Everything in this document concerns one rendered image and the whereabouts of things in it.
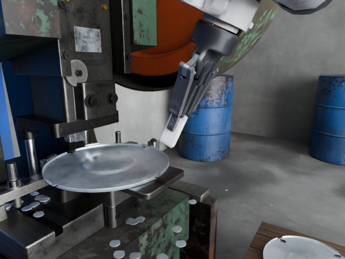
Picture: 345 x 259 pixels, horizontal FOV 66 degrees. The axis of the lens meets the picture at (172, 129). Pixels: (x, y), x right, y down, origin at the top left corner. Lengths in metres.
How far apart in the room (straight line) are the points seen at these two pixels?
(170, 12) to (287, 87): 2.98
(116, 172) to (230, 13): 0.39
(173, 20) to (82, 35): 0.39
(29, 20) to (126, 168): 0.34
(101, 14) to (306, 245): 1.02
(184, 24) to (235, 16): 0.49
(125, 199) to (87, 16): 0.42
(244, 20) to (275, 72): 3.37
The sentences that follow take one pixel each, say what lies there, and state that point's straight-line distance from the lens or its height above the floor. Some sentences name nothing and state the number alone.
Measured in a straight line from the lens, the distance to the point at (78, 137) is 0.71.
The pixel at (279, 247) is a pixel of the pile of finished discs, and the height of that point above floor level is 0.36.
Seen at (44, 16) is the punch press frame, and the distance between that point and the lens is 0.54.
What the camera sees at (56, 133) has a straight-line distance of 0.62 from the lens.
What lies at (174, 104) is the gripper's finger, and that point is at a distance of 0.46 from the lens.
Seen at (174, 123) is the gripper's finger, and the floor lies 0.91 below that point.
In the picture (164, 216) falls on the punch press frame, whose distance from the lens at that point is 0.70.
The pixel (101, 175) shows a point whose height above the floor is 0.78.
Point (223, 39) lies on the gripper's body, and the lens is 0.44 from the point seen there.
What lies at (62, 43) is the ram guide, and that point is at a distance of 0.56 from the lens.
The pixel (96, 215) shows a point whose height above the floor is 0.69.
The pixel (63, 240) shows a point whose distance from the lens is 0.61.
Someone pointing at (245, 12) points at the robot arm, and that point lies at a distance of 0.45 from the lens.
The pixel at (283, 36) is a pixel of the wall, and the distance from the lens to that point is 3.80.
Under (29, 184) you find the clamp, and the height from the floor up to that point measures 0.75.
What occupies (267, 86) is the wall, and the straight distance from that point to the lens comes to 3.84.
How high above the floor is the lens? 1.02
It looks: 14 degrees down
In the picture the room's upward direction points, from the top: straight up
